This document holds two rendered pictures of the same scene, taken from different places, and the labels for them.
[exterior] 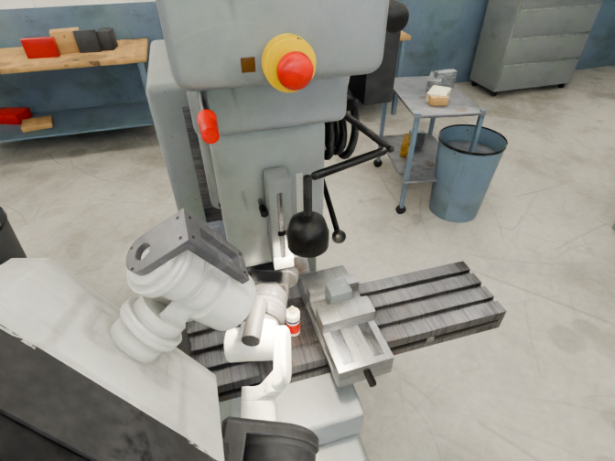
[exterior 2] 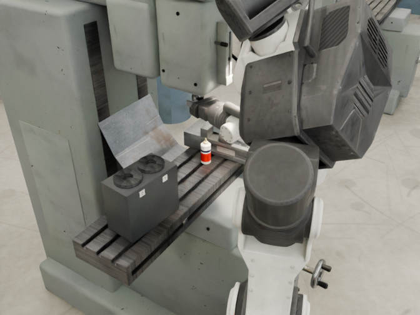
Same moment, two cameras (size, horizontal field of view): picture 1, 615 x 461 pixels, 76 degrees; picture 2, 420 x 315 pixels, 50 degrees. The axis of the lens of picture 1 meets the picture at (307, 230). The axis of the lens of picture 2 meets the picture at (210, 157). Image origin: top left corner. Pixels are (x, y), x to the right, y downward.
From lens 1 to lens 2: 1.12 m
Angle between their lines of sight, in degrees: 34
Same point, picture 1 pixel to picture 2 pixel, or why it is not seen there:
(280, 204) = (230, 38)
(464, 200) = (182, 100)
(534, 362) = not seen: hidden behind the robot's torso
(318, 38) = not seen: outside the picture
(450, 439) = not seen: hidden behind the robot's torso
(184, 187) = (85, 93)
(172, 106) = (78, 25)
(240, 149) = (210, 10)
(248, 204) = (211, 45)
